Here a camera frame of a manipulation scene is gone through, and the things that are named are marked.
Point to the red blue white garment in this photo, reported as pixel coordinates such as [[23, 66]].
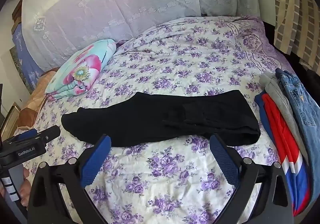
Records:
[[277, 124]]

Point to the white lace cover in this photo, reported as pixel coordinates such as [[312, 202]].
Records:
[[112, 1]]

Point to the purple floral bed sheet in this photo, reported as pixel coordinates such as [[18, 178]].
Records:
[[187, 64]]

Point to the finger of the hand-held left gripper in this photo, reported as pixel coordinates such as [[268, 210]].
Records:
[[48, 134]]

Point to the black pants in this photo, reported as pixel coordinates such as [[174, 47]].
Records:
[[150, 119]]

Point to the folded teal floral blanket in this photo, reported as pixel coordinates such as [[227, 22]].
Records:
[[80, 69]]

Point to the grey garment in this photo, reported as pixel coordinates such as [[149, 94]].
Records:
[[277, 94]]

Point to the person's left hand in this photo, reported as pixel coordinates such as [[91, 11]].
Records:
[[26, 189]]

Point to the brown wooden furniture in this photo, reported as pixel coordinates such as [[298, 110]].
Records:
[[17, 13]]

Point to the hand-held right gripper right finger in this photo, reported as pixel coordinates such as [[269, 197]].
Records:
[[225, 161]]

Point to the blue jeans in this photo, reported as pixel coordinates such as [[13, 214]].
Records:
[[302, 109]]

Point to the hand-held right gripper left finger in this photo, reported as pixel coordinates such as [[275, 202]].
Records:
[[96, 161]]

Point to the checkered beige curtain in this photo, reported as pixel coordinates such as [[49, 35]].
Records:
[[287, 14]]

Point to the landscape picture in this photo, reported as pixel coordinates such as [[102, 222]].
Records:
[[16, 69]]

